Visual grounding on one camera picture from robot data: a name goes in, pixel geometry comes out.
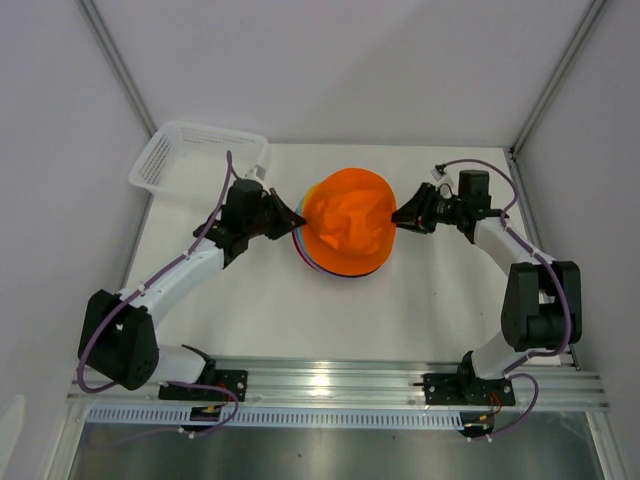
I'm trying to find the orange hat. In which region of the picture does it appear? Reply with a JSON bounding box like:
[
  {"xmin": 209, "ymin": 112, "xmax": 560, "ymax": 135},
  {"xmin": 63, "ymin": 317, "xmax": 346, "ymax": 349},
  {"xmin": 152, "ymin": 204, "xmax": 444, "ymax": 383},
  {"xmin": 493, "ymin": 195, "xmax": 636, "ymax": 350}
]
[{"xmin": 303, "ymin": 167, "xmax": 397, "ymax": 275}]

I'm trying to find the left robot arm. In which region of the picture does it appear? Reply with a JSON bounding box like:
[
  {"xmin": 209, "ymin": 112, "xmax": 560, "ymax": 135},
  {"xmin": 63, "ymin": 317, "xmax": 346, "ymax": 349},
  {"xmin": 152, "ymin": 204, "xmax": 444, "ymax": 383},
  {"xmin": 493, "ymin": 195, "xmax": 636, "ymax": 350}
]
[{"xmin": 76, "ymin": 179, "xmax": 306, "ymax": 401}]

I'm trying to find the red hat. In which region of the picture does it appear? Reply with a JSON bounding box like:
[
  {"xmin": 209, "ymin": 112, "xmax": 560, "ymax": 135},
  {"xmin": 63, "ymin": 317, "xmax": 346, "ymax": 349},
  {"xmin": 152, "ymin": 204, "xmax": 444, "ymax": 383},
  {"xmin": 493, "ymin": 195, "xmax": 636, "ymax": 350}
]
[{"xmin": 294, "ymin": 239, "xmax": 381, "ymax": 280}]

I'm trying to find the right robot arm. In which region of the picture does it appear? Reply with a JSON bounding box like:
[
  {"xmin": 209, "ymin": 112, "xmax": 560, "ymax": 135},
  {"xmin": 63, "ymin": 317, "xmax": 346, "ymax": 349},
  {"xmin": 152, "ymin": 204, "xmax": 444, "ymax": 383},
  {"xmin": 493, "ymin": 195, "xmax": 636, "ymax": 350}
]
[{"xmin": 392, "ymin": 169, "xmax": 583, "ymax": 404}]

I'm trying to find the right corner frame profile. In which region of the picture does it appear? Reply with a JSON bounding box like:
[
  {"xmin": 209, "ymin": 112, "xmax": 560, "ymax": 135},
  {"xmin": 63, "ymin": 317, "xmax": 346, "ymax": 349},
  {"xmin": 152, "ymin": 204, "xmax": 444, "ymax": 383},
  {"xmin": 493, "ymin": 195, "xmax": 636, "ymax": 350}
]
[{"xmin": 509, "ymin": 0, "xmax": 611, "ymax": 158}]

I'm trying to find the lavender hat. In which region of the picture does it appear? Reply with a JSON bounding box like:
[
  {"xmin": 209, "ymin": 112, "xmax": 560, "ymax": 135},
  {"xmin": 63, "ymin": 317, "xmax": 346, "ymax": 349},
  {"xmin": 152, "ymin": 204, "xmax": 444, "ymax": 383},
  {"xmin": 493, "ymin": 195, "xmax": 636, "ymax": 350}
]
[{"xmin": 292, "ymin": 227, "xmax": 329, "ymax": 274}]

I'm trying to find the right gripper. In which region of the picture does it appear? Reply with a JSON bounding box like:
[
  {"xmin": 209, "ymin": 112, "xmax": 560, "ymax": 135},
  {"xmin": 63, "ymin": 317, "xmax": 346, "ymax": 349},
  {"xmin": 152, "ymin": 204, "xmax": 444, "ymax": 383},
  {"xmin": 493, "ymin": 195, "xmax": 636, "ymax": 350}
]
[{"xmin": 386, "ymin": 183, "xmax": 465, "ymax": 235}]

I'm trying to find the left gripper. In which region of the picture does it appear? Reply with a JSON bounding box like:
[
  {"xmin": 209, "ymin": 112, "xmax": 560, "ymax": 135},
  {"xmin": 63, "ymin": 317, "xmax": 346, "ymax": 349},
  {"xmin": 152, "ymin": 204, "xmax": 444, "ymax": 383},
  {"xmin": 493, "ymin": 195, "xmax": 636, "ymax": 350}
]
[{"xmin": 244, "ymin": 189, "xmax": 305, "ymax": 241}]

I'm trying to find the yellow hat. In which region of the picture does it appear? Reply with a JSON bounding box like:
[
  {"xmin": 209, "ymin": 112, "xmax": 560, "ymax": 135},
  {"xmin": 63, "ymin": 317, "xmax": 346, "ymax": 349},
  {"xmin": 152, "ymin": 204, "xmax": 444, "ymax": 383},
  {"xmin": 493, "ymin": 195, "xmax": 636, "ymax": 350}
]
[{"xmin": 304, "ymin": 184, "xmax": 320, "ymax": 203}]

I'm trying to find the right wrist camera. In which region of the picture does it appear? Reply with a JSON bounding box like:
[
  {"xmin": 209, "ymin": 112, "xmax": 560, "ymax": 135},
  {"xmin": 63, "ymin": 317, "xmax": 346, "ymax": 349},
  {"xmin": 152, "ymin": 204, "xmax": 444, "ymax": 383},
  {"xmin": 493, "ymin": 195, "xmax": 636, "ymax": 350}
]
[{"xmin": 431, "ymin": 165, "xmax": 447, "ymax": 182}]

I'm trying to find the left corner frame profile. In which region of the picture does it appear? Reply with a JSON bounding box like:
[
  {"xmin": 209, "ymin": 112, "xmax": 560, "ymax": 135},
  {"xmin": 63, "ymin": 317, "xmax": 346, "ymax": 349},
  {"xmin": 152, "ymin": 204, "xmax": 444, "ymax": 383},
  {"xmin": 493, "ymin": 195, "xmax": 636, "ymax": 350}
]
[{"xmin": 75, "ymin": 0, "xmax": 157, "ymax": 138}]

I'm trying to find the teal hat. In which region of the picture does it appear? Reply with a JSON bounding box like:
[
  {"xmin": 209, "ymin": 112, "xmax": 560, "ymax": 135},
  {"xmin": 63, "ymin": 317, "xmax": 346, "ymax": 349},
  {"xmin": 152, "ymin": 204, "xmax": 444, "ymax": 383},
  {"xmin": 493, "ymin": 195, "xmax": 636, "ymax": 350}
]
[{"xmin": 295, "ymin": 197, "xmax": 307, "ymax": 234}]

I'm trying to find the white slotted cable duct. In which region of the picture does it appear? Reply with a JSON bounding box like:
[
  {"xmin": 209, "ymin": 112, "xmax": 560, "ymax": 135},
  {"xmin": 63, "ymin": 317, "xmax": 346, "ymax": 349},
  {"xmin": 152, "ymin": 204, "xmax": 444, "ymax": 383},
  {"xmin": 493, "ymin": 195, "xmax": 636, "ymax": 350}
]
[{"xmin": 86, "ymin": 404, "xmax": 489, "ymax": 431}]

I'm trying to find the white plastic basket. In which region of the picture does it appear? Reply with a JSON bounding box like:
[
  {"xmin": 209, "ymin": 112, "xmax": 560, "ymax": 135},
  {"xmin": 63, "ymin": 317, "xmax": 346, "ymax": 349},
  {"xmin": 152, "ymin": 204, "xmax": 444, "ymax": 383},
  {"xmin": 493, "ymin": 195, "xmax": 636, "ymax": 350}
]
[{"xmin": 128, "ymin": 121, "xmax": 269, "ymax": 205}]

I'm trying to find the corner frame profile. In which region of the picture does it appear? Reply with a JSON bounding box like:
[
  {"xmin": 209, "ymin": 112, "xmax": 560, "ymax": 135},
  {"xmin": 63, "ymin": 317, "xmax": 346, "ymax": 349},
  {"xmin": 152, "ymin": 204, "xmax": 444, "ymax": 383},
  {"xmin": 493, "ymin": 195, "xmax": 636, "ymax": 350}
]
[
  {"xmin": 75, "ymin": 0, "xmax": 157, "ymax": 138},
  {"xmin": 509, "ymin": 0, "xmax": 611, "ymax": 158}
]

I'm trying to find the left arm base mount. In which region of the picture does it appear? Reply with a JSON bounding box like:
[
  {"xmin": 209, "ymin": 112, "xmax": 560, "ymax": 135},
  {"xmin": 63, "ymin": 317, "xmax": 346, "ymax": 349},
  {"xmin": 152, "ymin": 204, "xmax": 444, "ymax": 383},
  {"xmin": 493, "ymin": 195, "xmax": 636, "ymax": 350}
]
[{"xmin": 158, "ymin": 369, "xmax": 249, "ymax": 403}]

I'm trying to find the aluminium mounting rail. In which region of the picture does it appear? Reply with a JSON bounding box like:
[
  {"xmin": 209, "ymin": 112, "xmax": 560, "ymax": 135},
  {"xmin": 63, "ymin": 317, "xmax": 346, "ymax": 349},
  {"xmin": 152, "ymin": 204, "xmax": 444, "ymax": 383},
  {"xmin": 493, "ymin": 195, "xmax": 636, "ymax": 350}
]
[{"xmin": 67, "ymin": 353, "xmax": 609, "ymax": 412}]

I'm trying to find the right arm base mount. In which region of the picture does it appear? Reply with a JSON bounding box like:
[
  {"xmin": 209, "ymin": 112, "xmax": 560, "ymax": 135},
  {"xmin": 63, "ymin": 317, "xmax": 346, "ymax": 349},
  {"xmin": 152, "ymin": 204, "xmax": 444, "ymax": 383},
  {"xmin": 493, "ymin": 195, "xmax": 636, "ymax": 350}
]
[{"xmin": 414, "ymin": 373, "xmax": 516, "ymax": 407}]

